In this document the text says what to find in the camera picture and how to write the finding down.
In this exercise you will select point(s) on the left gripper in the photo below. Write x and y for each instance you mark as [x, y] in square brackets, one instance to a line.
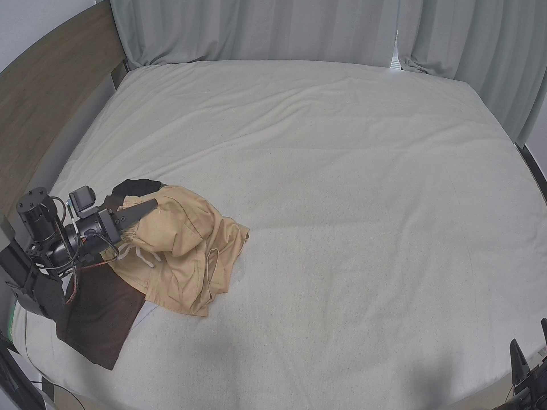
[100, 229]

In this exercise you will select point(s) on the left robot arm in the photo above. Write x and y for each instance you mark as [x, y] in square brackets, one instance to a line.
[38, 224]

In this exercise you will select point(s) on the white garment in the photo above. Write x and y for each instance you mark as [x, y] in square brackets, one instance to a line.
[147, 312]

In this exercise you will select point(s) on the grey-green curtain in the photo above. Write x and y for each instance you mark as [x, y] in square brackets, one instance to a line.
[470, 24]
[256, 15]

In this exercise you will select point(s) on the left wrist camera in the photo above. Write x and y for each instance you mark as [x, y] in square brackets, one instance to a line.
[83, 199]

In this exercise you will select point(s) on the tan shorts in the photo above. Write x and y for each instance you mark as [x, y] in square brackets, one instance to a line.
[183, 250]

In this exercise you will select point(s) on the black garment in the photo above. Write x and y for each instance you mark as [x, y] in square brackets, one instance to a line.
[132, 187]

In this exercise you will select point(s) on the brown garment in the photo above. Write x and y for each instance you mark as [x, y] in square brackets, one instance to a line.
[102, 314]

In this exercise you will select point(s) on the bed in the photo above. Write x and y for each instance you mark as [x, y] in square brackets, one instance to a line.
[320, 186]

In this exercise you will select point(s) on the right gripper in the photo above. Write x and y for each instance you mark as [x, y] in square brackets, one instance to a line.
[532, 393]

